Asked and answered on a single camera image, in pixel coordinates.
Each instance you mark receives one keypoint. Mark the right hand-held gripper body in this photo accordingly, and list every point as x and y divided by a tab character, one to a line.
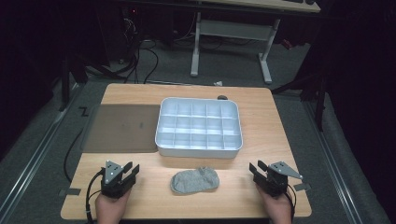
275	183

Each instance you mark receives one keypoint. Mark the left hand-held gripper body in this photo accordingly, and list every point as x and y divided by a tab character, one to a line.
112	183

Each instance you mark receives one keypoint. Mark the grey sock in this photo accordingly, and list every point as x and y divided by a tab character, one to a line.
194	181

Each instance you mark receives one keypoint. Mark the person's right hand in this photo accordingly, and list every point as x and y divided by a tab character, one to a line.
278	208

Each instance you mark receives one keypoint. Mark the grey tape piece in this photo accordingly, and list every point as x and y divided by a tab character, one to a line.
302	187
70	192

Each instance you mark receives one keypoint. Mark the brown flat mat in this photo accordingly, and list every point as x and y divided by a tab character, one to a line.
121	129

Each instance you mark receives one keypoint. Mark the white divided storage tray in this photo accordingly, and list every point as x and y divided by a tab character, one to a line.
199	129

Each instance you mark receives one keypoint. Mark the small dark round object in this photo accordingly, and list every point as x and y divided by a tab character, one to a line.
222	97

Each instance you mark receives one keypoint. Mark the black metal stand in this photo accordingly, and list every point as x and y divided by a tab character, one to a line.
65	84
319	102

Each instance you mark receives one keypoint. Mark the small white floor scrap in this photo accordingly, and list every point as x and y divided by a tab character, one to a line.
218	83

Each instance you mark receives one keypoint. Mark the white-legged wooden desk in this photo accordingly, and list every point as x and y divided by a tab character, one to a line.
232	29

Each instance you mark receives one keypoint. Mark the metal floor rail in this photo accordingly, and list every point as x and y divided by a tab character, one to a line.
34	158
334	161

